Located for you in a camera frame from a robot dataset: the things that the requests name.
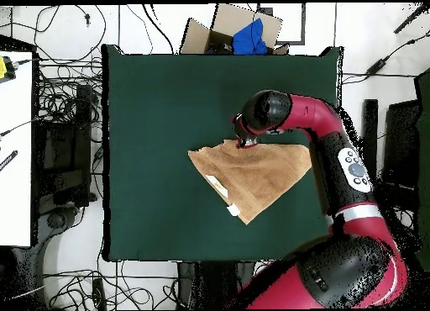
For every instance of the tan terry towel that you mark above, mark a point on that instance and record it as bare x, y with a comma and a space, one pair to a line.
248, 176

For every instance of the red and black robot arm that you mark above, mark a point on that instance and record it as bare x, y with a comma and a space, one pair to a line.
336, 149

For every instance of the dark green table cloth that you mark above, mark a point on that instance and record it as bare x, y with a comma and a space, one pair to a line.
151, 122

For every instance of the blue cloth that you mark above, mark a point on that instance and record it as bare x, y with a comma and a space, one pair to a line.
250, 38

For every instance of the brown cardboard box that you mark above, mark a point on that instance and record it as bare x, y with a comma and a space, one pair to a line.
228, 22

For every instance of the black power adapter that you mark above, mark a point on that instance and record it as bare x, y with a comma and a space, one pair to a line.
376, 66

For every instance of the black computer tower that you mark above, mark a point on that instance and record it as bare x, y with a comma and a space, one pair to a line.
63, 146

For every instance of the black slanted bar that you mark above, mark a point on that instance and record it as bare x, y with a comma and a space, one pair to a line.
411, 18

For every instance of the white desk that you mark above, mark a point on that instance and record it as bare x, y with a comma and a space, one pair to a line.
15, 156

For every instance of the yellow and black tool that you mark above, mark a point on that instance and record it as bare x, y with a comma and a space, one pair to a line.
2, 67

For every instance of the black upright post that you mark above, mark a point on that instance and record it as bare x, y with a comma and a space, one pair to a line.
370, 122

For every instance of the black square frame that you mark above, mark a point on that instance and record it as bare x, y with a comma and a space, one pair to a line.
303, 25

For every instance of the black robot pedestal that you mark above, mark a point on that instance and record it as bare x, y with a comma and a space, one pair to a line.
208, 284

